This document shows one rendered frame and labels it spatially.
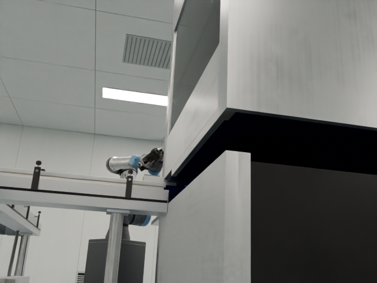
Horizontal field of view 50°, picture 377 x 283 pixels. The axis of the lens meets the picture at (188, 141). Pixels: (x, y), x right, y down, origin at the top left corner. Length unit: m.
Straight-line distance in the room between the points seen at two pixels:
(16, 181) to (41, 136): 5.80
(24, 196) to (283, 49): 1.08
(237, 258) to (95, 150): 6.54
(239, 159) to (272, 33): 0.36
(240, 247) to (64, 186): 0.92
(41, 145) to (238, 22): 6.51
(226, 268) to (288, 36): 0.61
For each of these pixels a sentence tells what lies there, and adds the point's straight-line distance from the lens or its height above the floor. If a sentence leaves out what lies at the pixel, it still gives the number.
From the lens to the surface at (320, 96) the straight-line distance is 1.08.
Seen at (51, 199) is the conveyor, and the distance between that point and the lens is 1.64.
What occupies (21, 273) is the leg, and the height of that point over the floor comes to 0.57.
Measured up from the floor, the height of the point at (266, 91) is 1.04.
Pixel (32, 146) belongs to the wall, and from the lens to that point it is 7.43.
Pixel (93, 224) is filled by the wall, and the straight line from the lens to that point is 7.08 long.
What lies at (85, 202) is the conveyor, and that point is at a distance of 1.63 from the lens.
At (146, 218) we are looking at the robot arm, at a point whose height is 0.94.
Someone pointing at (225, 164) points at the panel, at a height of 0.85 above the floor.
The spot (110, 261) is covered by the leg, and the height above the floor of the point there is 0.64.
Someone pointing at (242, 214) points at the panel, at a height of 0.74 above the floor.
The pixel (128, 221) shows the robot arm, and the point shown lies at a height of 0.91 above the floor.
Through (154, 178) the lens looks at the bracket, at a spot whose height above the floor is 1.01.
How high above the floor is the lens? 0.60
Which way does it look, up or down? 19 degrees up
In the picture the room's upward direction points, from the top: 3 degrees clockwise
